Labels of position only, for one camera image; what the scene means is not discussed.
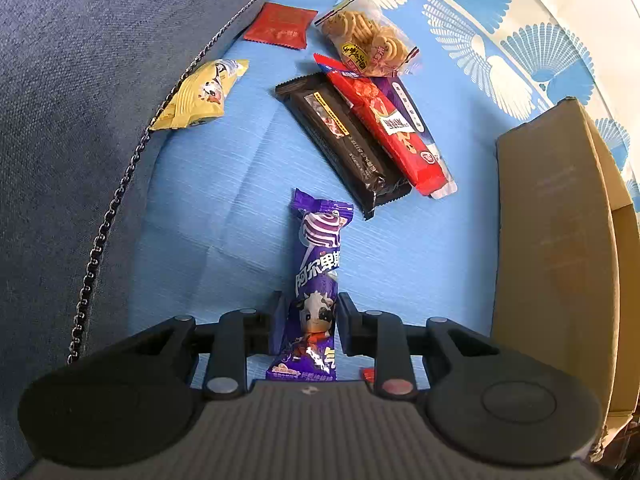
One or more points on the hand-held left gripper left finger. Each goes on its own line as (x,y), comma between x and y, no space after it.
(276,327)

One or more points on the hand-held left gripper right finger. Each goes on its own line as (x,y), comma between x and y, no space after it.
(346,325)

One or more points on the purple lollipop packet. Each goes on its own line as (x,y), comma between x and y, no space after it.
(317,265)

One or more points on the long red snack packet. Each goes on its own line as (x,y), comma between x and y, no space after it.
(390,125)

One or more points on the purple swirl snack packet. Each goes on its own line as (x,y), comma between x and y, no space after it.
(413,112)

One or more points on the cardboard box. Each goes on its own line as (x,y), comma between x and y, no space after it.
(550,235)

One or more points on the tiny red packet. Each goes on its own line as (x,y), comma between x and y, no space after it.
(369,375)

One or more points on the blue fan-print cloth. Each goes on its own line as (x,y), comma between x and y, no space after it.
(225,170)

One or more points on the black snack bar packet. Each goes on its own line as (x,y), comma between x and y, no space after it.
(340,145)

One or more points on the yellow snack packet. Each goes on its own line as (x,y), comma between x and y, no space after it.
(200,97)

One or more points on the clear bag of cookies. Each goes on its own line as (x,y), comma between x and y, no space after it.
(370,35)

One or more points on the small red square packet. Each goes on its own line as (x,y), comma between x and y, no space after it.
(280,25)

